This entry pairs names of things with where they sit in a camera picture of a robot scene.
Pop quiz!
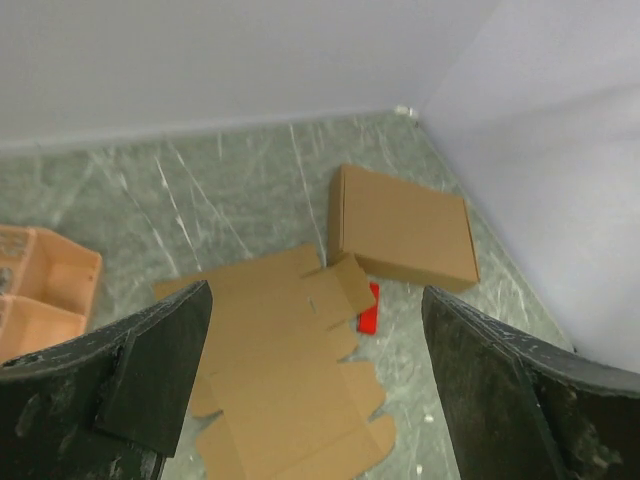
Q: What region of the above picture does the closed folded cardboard box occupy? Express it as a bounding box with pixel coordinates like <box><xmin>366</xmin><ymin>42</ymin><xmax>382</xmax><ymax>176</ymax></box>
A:
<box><xmin>327</xmin><ymin>164</ymin><xmax>480</xmax><ymax>293</ymax></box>

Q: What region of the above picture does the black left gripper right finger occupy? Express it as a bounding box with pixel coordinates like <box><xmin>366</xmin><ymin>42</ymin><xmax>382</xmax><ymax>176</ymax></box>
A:
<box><xmin>422</xmin><ymin>287</ymin><xmax>639</xmax><ymax>479</ymax></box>

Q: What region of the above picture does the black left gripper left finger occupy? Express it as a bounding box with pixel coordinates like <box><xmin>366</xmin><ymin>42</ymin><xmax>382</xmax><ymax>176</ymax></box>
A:
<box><xmin>1</xmin><ymin>280</ymin><xmax>213</xmax><ymax>479</ymax></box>

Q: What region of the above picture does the red flat block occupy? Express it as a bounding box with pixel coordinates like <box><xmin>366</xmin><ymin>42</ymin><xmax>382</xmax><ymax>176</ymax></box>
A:
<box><xmin>357</xmin><ymin>282</ymin><xmax>380</xmax><ymax>335</ymax></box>

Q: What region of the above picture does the cardboard box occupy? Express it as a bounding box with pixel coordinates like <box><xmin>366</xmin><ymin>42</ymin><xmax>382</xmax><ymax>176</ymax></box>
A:
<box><xmin>327</xmin><ymin>164</ymin><xmax>480</xmax><ymax>293</ymax></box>
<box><xmin>151</xmin><ymin>243</ymin><xmax>397</xmax><ymax>480</ymax></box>

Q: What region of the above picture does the pink plastic desk organizer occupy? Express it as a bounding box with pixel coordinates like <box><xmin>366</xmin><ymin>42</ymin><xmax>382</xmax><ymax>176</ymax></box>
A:
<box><xmin>1</xmin><ymin>225</ymin><xmax>103</xmax><ymax>362</ymax></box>

